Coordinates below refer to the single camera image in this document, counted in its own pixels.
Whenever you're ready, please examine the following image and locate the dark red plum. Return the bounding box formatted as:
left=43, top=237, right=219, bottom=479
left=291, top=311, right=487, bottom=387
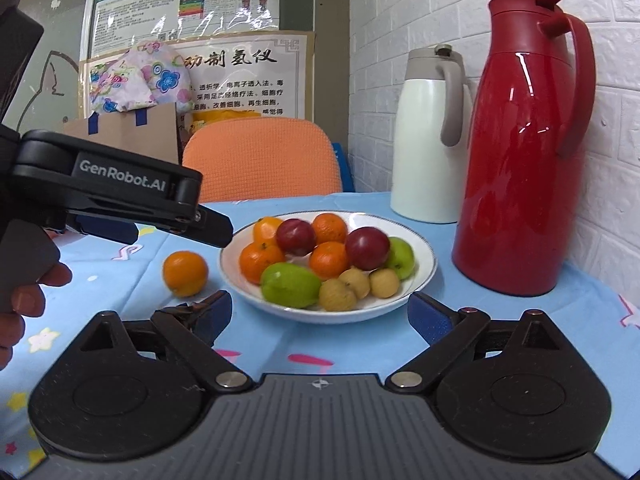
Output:
left=275, top=218, right=317, bottom=257
left=345, top=227, right=391, bottom=271

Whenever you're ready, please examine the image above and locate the blue cartoon tablecloth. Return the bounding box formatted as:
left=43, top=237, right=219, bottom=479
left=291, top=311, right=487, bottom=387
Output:
left=0, top=190, right=640, bottom=476

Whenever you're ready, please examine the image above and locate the floral cloth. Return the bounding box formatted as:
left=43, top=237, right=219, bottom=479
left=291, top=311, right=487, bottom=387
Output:
left=89, top=40, right=196, bottom=113

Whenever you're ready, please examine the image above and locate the brown longan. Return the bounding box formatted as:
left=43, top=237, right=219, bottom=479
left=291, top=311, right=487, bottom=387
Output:
left=339, top=267, right=371, bottom=298
left=369, top=268, right=401, bottom=299
left=318, top=278, right=359, bottom=312

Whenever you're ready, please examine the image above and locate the cardboard box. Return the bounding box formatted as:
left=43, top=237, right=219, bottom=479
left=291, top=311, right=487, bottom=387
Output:
left=62, top=102, right=181, bottom=166

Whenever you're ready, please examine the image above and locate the round green jujube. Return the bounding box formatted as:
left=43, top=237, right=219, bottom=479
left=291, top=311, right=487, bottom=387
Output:
left=382, top=236, right=416, bottom=281

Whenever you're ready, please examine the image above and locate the plastic-covered wall poster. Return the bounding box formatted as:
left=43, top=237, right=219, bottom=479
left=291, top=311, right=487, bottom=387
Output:
left=90, top=0, right=281, bottom=53

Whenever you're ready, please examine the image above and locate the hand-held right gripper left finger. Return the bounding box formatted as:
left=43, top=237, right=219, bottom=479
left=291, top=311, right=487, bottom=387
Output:
left=70, top=290, right=254, bottom=394

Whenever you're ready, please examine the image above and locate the red thermos jug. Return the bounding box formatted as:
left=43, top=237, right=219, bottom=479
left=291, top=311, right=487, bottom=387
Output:
left=451, top=0, right=596, bottom=297

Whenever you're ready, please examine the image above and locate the orange chair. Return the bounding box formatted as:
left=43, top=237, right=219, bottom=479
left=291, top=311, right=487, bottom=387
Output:
left=182, top=117, right=344, bottom=203

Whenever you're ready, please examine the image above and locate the person's left hand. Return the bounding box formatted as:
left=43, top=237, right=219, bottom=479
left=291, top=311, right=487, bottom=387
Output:
left=0, top=262, right=74, bottom=372

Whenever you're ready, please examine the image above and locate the large smooth orange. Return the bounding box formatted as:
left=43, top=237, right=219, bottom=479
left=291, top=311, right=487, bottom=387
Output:
left=253, top=216, right=285, bottom=246
left=162, top=251, right=209, bottom=298

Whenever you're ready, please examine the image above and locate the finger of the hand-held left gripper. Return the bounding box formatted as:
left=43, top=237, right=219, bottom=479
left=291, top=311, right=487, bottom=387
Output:
left=67, top=215, right=140, bottom=245
left=170, top=204, right=234, bottom=249

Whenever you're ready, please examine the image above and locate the yellow bag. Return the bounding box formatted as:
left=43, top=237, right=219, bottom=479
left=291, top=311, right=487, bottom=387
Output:
left=192, top=107, right=263, bottom=133

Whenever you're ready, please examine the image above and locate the white plate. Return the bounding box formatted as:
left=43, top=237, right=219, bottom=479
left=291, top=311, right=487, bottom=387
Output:
left=218, top=210, right=438, bottom=324

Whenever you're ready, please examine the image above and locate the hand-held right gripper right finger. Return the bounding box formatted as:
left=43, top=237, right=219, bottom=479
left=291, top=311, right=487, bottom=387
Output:
left=385, top=292, right=566, bottom=395

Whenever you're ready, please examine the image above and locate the framed text poster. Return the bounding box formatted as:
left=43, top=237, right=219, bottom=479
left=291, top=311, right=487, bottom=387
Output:
left=77, top=30, right=317, bottom=123

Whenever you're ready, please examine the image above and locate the small mandarin orange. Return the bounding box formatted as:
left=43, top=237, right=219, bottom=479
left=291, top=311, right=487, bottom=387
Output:
left=309, top=241, right=351, bottom=282
left=239, top=241, right=287, bottom=286
left=313, top=212, right=349, bottom=245

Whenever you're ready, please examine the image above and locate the long green jujube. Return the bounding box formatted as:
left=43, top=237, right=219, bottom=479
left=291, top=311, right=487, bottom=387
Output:
left=260, top=262, right=322, bottom=309

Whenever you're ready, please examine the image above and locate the white thermos jug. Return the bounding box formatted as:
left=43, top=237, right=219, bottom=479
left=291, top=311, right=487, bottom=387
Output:
left=390, top=44, right=473, bottom=224

